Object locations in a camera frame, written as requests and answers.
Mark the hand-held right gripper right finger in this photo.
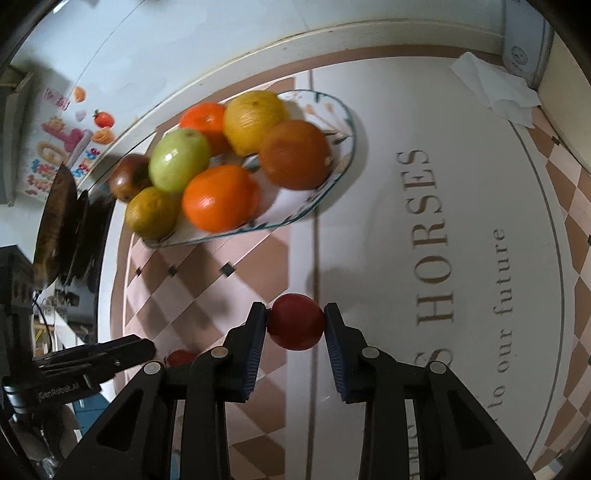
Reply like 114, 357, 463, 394
323, 302, 536, 480

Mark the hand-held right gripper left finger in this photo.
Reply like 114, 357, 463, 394
55, 302, 269, 480

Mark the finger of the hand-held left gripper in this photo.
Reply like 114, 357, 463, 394
34, 336, 155, 370

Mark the small red fruit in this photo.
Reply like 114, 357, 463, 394
165, 349, 199, 368
267, 293, 326, 352

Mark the yellow-green orange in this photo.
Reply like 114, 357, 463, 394
124, 186, 181, 241

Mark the oval patterned ceramic plate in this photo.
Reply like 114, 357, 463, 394
134, 89, 357, 249

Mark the bright orange tangerine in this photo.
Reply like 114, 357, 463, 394
182, 165, 262, 234
179, 102, 232, 155

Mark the dark brown round fruit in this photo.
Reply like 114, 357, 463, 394
109, 154, 152, 203

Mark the brownish orange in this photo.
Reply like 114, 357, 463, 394
259, 120, 333, 191

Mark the green apple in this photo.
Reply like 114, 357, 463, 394
148, 128, 212, 193

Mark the yellow orange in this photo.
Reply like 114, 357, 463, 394
223, 90, 291, 157

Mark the blue container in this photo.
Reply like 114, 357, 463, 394
74, 392, 112, 425

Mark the black gas stove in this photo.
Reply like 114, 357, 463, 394
60, 189, 116, 296

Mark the checkered printed table cloth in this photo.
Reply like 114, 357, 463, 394
108, 44, 591, 480

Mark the black frying pan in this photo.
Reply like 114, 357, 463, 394
32, 164, 90, 287

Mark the white tissue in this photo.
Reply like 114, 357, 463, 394
450, 52, 542, 127

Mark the cream utensil holder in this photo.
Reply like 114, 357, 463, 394
538, 32, 591, 171

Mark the white spray can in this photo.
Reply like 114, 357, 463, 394
502, 0, 555, 88

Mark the colourful wall sticker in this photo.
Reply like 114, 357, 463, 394
21, 85, 116, 195

